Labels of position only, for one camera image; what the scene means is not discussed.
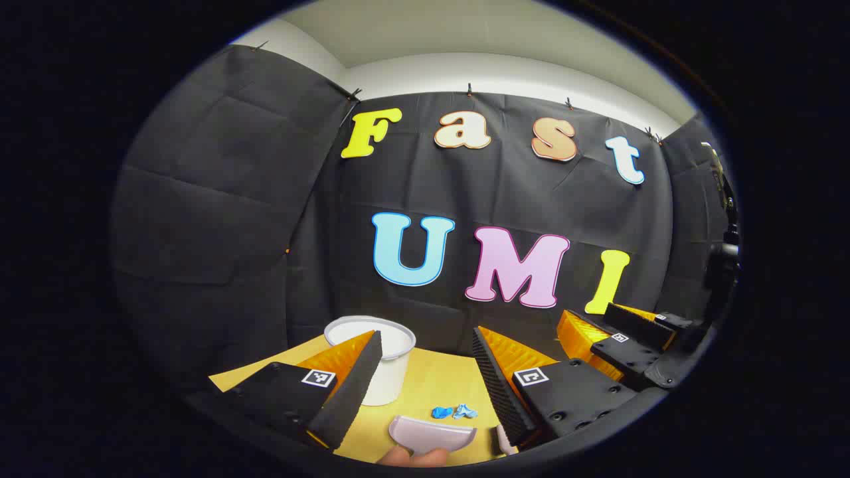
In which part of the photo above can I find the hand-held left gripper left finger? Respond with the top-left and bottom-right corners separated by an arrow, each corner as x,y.
212,330 -> 384,452

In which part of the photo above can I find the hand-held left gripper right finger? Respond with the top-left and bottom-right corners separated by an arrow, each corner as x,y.
471,325 -> 639,449

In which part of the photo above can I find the small broom with black bristles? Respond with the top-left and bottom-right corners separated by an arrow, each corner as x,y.
490,424 -> 519,457

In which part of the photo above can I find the white garbage bin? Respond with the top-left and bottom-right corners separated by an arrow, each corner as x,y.
323,315 -> 417,407

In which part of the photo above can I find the pale purple dustpan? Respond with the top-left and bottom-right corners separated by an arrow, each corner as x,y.
388,415 -> 477,457

